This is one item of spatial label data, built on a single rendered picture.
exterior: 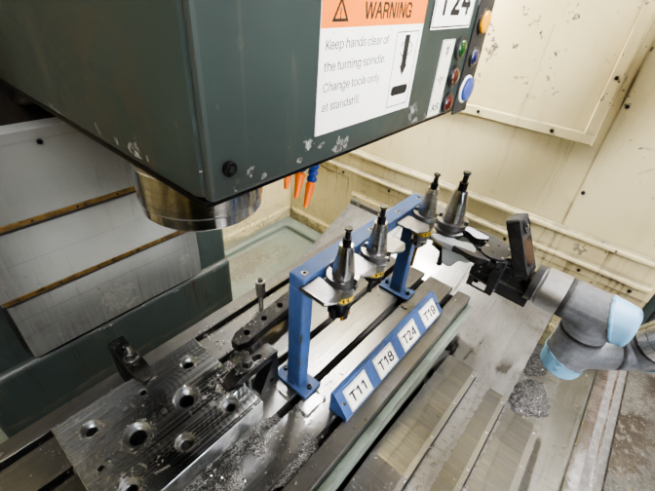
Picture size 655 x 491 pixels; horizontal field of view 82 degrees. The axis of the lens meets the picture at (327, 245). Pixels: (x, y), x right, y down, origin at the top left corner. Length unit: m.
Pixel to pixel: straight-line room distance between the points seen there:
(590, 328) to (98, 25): 0.76
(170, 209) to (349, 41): 0.27
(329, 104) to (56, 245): 0.77
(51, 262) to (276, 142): 0.77
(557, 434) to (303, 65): 1.23
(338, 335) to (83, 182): 0.69
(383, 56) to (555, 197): 1.03
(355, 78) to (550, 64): 0.97
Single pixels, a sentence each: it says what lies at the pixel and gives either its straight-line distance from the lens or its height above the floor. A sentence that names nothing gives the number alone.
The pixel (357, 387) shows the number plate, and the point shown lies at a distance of 0.90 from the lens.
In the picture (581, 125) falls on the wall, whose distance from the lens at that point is 1.29.
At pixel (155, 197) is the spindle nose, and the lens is 0.48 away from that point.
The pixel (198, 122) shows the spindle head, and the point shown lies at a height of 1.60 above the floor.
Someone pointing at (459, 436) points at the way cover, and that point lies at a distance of 1.15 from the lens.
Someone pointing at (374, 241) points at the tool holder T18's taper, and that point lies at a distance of 0.76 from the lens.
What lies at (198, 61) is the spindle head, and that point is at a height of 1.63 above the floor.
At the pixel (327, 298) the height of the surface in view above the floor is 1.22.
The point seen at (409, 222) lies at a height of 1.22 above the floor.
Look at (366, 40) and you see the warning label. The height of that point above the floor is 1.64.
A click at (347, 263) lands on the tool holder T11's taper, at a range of 0.68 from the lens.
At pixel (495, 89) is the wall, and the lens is 1.33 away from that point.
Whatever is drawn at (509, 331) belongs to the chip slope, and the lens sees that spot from 1.41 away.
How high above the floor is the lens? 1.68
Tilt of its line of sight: 35 degrees down
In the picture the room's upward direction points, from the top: 5 degrees clockwise
